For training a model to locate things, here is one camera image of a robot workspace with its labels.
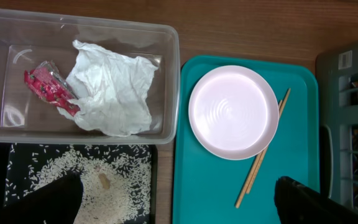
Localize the teal serving tray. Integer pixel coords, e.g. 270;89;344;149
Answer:
172;55;320;224

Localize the grey dishwasher rack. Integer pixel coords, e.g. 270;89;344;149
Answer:
316;41;358;213

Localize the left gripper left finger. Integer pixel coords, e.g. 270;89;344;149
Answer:
0;174;83;224

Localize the white rice pile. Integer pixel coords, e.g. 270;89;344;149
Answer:
3;143;154;223

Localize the large white plate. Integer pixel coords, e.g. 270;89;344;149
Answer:
188;65;280;161

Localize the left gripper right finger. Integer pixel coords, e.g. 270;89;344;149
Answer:
274;176;358;224

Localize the black plastic tray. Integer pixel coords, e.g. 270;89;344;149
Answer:
0;143;157;223

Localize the white napkin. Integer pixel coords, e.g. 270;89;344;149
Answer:
58;40;158;137

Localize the clear plastic waste bin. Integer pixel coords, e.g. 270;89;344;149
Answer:
0;9;180;144

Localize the red snack wrapper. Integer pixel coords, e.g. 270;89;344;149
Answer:
24;61;80;116

